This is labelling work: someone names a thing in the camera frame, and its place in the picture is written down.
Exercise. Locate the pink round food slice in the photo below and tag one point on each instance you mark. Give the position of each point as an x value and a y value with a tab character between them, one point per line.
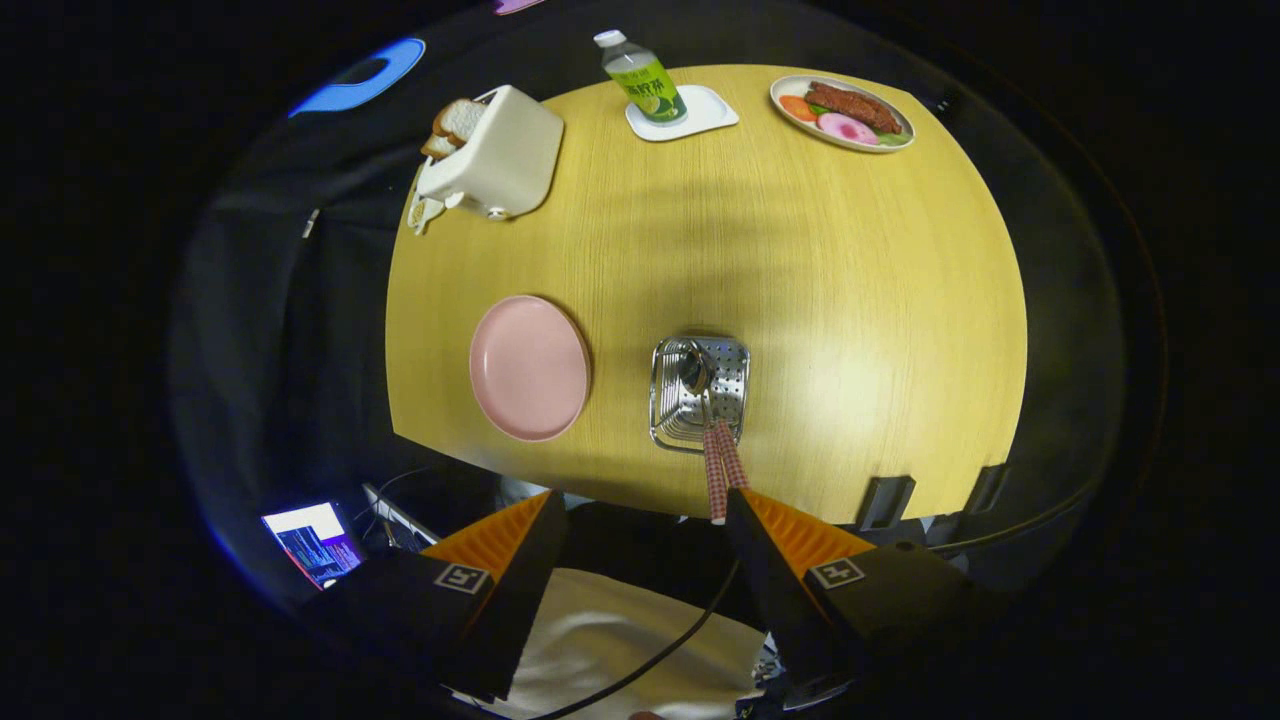
848	129

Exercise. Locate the toast bread slice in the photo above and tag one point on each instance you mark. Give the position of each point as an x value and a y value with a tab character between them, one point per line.
440	146
462	118

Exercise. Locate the white toaster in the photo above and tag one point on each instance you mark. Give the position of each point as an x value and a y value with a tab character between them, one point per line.
510	150

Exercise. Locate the brown meat strips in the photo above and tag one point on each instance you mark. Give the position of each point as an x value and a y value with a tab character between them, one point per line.
855	106

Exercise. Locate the orange food slice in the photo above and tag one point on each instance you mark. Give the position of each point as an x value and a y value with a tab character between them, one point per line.
797	108

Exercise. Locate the green label drink bottle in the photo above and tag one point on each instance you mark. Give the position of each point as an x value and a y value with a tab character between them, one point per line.
648	85

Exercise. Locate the white food plate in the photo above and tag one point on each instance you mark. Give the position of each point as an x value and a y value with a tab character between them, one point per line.
790	85

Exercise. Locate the black backdrop cloth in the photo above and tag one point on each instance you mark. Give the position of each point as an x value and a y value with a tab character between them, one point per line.
280	300

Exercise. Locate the computer monitor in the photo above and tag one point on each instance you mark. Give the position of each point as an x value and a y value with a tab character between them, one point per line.
315	545

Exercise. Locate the perforated metal cutlery basket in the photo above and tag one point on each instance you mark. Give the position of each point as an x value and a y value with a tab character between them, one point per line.
730	365

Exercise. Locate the white garment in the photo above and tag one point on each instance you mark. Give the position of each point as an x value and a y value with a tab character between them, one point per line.
600	630

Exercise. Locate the white cloth clip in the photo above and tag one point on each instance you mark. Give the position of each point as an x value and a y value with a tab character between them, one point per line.
311	223

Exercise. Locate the open laptop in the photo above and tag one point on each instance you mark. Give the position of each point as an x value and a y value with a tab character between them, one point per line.
400	520

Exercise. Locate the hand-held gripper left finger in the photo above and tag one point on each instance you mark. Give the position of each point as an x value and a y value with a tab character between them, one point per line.
520	590

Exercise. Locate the white divided condiment dish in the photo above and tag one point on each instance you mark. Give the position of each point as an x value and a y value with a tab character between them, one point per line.
422	212

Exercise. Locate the white coaster tray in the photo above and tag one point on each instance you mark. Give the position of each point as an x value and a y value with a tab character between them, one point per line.
705	110

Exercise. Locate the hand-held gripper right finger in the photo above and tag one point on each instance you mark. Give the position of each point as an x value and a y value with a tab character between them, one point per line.
765	580

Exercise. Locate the pink round plate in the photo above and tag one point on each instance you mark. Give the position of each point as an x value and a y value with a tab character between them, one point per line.
530	368

